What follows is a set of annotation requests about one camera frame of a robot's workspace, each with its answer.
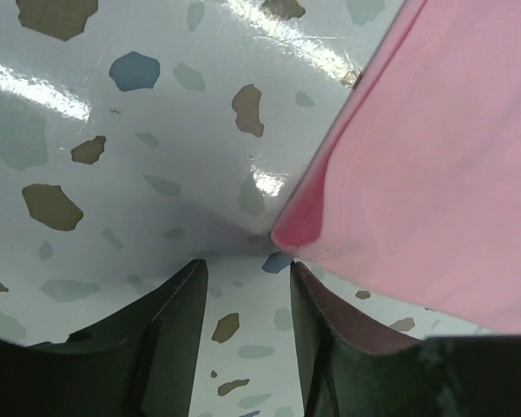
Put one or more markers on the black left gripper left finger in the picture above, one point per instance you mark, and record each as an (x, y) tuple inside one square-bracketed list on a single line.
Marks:
[(139, 361)]

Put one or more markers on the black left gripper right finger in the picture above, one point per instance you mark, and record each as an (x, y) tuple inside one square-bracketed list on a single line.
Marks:
[(349, 364)]

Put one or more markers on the pink t shirt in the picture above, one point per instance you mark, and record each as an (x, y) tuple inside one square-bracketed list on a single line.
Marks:
[(415, 192)]

